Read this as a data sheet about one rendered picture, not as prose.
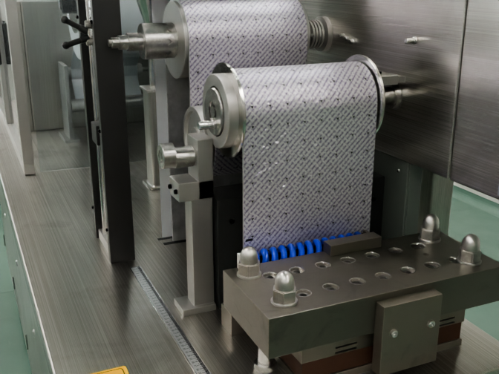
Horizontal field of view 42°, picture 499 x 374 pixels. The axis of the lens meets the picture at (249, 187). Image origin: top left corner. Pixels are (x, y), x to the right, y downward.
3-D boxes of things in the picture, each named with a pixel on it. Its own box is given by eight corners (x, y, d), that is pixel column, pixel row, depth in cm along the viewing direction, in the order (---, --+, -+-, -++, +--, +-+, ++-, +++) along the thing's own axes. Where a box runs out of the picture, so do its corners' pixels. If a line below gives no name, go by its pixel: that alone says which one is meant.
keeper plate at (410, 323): (370, 369, 94) (376, 301, 90) (427, 353, 98) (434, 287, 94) (381, 378, 92) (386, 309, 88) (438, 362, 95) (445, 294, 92)
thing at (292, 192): (242, 259, 103) (242, 147, 98) (367, 236, 112) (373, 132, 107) (243, 260, 103) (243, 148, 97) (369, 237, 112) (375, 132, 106)
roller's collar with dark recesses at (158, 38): (137, 57, 121) (135, 21, 119) (168, 56, 124) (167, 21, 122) (146, 61, 116) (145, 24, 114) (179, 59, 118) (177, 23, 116)
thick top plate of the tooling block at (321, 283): (223, 305, 99) (222, 269, 97) (434, 260, 115) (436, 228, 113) (268, 359, 85) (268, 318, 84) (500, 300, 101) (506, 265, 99)
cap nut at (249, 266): (232, 271, 97) (232, 243, 96) (255, 267, 98) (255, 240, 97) (242, 281, 94) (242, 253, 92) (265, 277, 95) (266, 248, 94)
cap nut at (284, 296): (266, 297, 89) (266, 268, 88) (289, 292, 90) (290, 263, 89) (278, 310, 86) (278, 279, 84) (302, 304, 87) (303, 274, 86)
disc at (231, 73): (208, 145, 110) (206, 56, 105) (211, 145, 110) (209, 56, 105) (243, 168, 97) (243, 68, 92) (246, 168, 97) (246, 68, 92)
